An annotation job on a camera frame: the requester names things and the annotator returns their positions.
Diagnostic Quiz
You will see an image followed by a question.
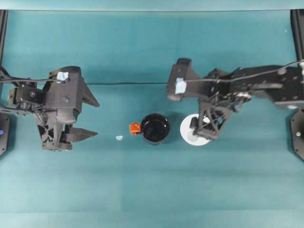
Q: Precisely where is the blue-green table cloth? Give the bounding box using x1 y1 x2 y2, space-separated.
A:
0 9 304 228

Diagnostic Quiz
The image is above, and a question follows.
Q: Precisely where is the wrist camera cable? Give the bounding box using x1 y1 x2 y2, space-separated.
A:
184 60 304 84
0 75 69 84

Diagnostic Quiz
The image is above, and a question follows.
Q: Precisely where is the black frame rail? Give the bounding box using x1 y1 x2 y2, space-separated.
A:
0 9 9 65
290 9 304 62

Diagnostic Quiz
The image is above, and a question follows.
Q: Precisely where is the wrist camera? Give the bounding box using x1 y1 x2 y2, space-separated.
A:
165 57 211 102
44 66 84 125

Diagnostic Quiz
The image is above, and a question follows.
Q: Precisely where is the black cup holder red handle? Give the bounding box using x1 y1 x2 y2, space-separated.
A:
129 113 171 146

